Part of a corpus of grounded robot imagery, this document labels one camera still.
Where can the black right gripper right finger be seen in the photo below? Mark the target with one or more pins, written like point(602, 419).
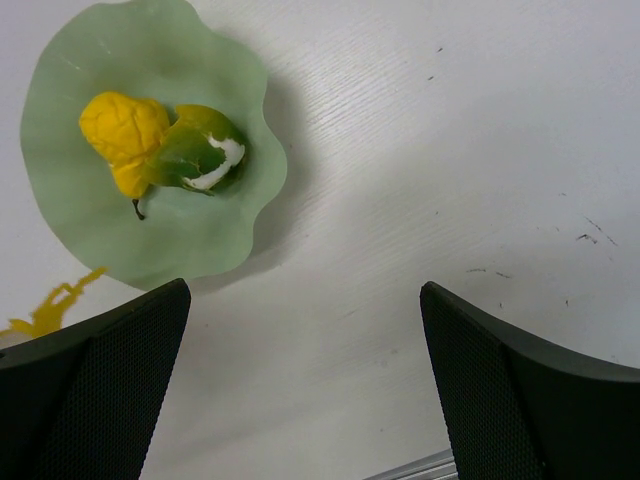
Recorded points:
point(517, 406)

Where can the green wavy glass fruit bowl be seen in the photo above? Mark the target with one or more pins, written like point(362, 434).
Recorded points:
point(160, 50)

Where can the yellow fake fruit peel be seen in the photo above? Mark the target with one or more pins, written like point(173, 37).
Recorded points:
point(48, 316)

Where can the aluminium table edge rail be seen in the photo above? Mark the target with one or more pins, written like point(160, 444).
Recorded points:
point(440, 466)

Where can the green yellow fake fruit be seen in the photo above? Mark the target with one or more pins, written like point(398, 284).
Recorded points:
point(202, 152)

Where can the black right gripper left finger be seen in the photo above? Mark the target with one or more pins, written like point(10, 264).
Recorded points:
point(83, 402)

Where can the crumpled yellow fake fruit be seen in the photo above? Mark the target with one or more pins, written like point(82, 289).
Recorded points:
point(125, 131)

